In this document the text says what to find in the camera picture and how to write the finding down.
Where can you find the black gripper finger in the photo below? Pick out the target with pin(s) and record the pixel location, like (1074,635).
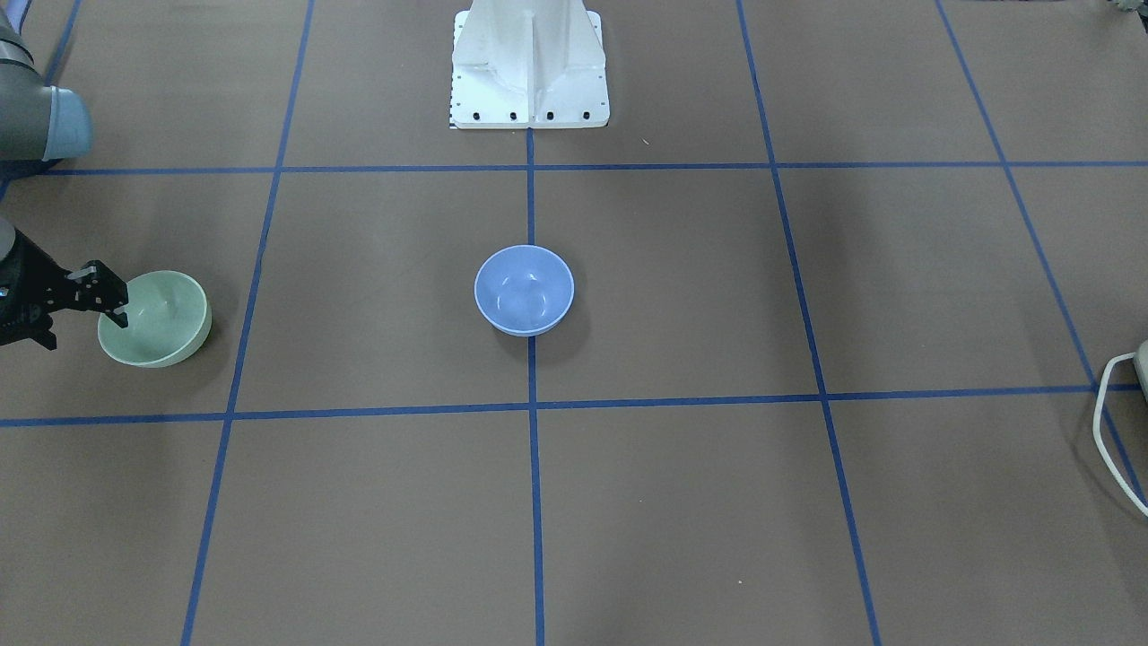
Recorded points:
(97,288)

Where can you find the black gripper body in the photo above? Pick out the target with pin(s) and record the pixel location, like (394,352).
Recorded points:
(27,289)

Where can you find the green bowl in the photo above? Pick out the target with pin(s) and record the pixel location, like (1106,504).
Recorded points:
(168,318)

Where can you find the blue bowl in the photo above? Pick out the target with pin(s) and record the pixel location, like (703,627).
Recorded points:
(524,290)

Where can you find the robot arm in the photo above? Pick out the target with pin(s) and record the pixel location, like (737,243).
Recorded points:
(43,124)

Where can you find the silver cream toaster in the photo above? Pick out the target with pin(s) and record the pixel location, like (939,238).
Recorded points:
(1140,363)

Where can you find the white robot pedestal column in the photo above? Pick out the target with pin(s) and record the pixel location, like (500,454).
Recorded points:
(528,64)

